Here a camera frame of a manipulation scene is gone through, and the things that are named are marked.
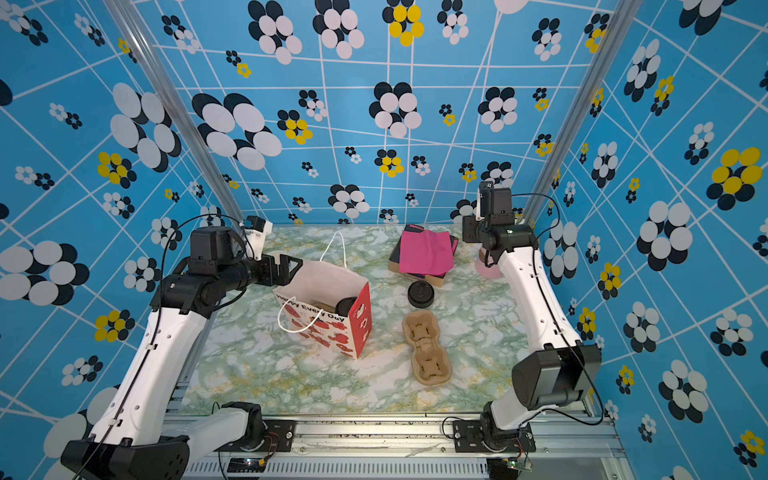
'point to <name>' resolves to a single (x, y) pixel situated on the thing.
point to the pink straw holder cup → (485, 271)
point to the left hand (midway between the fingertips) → (287, 258)
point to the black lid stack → (421, 294)
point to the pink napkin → (427, 252)
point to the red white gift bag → (329, 303)
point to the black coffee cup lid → (343, 305)
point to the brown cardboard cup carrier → (431, 364)
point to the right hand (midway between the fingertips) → (483, 223)
